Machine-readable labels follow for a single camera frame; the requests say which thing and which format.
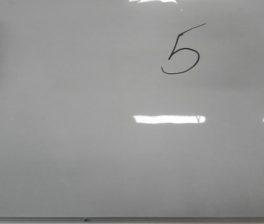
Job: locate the grey aluminium whiteboard frame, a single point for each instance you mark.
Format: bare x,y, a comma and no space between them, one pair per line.
132,220

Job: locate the white glossy whiteboard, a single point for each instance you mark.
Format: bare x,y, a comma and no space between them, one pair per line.
132,108

